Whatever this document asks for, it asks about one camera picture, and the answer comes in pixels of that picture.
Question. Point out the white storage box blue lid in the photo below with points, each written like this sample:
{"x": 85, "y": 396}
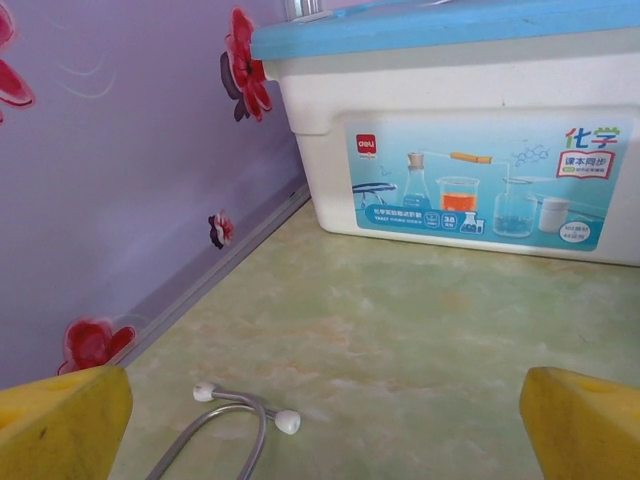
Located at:
{"x": 450, "y": 85}

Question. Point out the metal stethoscope white ear tips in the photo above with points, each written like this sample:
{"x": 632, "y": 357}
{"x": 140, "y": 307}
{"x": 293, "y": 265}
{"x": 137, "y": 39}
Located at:
{"x": 287, "y": 421}

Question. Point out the aluminum frame post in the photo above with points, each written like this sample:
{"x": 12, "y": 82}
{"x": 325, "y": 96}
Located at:
{"x": 302, "y": 6}

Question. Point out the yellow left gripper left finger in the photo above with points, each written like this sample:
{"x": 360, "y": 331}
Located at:
{"x": 60, "y": 430}

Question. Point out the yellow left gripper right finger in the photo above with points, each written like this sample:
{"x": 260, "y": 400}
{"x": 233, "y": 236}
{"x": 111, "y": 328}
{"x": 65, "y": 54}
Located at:
{"x": 585, "y": 430}

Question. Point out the aluminum table edge rail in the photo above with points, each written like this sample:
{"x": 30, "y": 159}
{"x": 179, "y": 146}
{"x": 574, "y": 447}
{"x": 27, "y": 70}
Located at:
{"x": 225, "y": 260}

